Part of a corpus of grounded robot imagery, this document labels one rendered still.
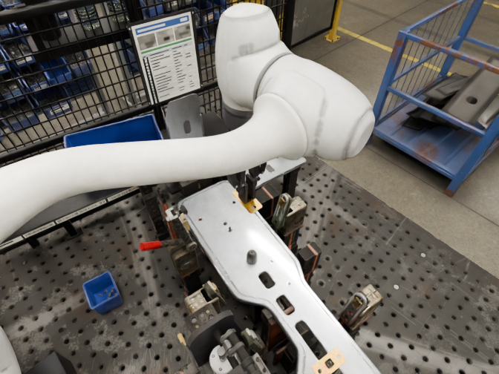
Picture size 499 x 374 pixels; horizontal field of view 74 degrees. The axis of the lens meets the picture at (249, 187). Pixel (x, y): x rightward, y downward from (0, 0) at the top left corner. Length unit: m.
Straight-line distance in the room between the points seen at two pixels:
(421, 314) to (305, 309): 0.56
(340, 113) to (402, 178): 2.39
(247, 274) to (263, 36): 0.68
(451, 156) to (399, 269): 1.58
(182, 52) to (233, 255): 0.73
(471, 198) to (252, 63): 2.54
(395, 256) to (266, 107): 1.13
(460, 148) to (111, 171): 2.77
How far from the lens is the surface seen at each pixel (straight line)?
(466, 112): 2.78
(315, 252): 1.06
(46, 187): 0.47
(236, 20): 0.53
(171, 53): 1.27
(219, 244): 1.05
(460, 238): 2.63
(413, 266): 1.50
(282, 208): 1.03
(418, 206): 2.67
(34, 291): 1.53
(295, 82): 0.46
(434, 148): 2.92
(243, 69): 0.52
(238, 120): 0.61
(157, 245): 0.93
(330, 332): 0.96
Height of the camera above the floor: 1.90
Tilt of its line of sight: 50 degrees down
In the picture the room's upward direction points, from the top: straight up
